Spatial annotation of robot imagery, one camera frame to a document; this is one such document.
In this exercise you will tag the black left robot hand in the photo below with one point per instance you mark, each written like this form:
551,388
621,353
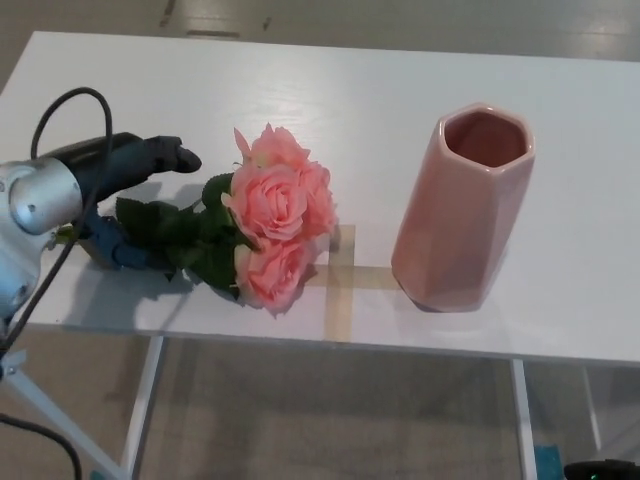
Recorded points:
130,160

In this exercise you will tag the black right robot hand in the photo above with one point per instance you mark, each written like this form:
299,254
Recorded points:
600,471

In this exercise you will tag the pink artificial rose bouquet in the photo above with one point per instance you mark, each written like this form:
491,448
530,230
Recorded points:
270,205

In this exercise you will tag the pink faceted ceramic vase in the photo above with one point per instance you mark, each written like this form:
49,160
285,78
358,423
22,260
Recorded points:
450,230

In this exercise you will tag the teal floor marker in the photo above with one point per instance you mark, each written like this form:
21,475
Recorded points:
547,462

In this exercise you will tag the white metal table leg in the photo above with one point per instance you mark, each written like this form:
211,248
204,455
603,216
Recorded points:
593,405
524,420
142,410

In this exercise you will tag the long beige tape strip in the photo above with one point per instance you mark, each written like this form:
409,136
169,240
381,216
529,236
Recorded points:
340,310

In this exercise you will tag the short beige tape strip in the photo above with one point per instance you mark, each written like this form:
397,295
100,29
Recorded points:
370,277

